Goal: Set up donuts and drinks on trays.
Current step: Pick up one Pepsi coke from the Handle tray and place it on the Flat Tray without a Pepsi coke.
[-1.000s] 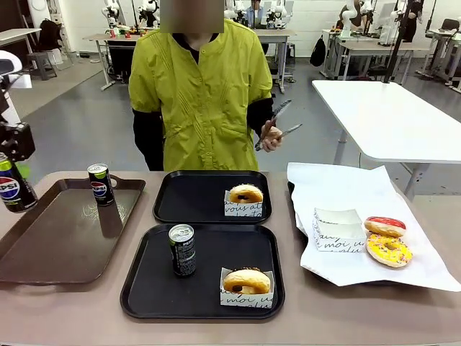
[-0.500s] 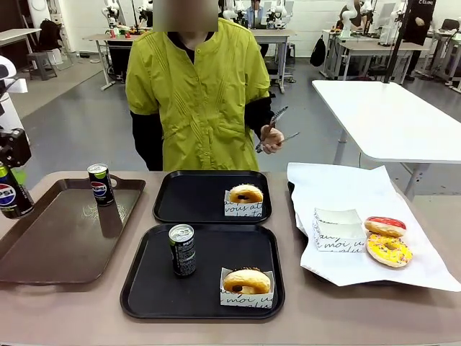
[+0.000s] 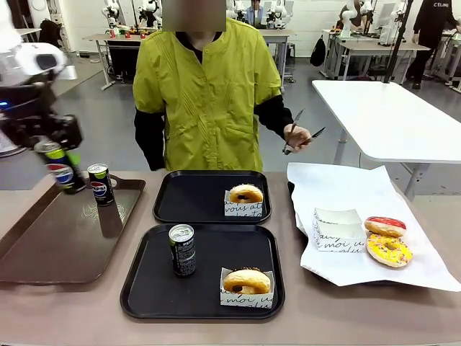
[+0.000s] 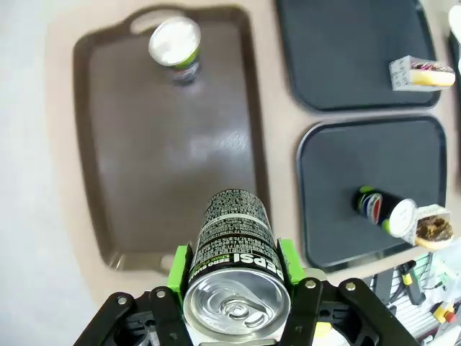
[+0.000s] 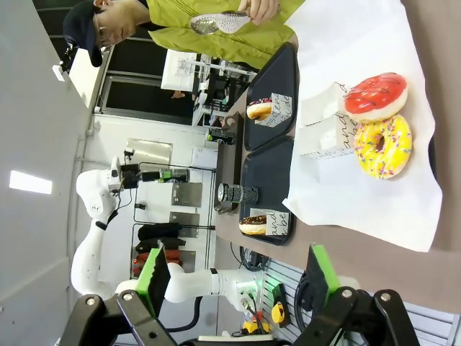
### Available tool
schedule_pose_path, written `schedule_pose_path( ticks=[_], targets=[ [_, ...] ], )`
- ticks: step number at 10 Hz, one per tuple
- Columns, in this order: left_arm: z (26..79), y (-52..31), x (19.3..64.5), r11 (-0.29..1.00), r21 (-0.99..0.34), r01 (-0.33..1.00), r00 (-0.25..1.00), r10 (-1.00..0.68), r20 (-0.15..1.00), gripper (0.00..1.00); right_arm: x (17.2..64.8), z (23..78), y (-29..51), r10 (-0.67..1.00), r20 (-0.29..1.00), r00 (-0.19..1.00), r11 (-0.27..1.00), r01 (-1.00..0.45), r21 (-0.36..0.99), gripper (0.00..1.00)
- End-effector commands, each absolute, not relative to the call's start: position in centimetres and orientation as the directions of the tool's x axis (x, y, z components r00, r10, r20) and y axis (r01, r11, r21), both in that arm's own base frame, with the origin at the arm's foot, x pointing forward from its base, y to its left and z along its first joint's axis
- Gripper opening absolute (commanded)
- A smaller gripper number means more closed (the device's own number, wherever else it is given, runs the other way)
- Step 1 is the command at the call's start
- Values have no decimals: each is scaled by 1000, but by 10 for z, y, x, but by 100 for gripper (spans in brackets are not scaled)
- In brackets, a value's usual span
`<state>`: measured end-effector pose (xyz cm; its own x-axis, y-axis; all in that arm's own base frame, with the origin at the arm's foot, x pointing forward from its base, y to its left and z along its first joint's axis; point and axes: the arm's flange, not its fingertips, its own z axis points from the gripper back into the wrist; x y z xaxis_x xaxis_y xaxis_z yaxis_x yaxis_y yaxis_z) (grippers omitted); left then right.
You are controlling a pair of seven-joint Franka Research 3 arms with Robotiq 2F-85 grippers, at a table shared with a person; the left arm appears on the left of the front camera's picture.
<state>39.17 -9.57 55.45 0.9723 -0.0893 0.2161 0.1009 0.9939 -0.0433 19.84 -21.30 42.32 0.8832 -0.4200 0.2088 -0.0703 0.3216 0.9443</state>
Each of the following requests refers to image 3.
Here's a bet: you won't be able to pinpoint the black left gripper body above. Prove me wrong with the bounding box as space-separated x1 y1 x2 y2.
0 81 85 149

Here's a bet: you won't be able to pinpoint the black Pepsi can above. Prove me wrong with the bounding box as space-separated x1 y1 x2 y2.
87 163 115 208
169 223 198 278
33 140 88 196

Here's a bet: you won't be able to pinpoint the metal serving tongs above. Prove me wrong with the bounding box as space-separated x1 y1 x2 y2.
282 108 327 156

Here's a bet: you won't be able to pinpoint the person's left black-sleeved forearm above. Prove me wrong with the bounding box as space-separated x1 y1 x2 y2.
253 94 295 140

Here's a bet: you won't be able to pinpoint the person's right black-sleeved forearm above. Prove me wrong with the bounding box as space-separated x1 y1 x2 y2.
133 107 169 172

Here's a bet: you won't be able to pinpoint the person's left hand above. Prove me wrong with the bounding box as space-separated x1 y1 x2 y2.
283 122 313 155

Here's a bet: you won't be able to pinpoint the brown plastic tray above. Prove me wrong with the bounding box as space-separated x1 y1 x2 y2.
0 174 147 285

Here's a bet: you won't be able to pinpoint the black backpack on chair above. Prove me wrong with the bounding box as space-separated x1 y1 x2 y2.
38 18 63 46

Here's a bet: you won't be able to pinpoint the white background desk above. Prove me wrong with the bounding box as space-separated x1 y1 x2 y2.
14 27 42 41

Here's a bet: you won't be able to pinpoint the black cabinet under table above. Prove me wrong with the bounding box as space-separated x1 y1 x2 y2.
107 39 143 79

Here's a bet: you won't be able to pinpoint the black square serving tray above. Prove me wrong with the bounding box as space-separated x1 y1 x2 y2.
120 223 287 321
153 169 272 224

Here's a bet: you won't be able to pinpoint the yellow-green jacket torso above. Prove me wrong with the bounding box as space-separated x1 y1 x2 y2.
133 17 283 172

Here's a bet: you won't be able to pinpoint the person in blue shirt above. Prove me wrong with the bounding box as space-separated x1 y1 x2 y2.
245 0 264 28

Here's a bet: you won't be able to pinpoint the white paper sheet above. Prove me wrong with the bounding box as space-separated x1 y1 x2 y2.
287 161 461 293

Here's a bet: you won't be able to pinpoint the black hanging bag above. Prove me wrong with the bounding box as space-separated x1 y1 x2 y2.
310 35 327 68

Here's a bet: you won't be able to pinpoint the red glazed donut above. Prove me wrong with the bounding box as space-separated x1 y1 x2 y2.
364 216 408 239

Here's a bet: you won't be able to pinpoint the white table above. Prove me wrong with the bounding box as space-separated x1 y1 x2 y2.
311 79 461 203

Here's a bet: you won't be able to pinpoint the yellow sprinkled donut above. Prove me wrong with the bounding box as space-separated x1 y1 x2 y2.
365 233 414 269

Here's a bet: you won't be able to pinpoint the seated person in brown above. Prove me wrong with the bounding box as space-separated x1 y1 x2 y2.
348 0 363 30

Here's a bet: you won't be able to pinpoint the long grey background table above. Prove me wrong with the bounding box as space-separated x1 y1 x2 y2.
321 28 431 81

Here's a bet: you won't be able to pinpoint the black stand pole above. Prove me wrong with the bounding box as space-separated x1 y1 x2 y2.
382 0 416 84

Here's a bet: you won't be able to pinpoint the person in black Celine shirt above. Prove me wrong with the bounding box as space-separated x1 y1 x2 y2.
406 0 458 91

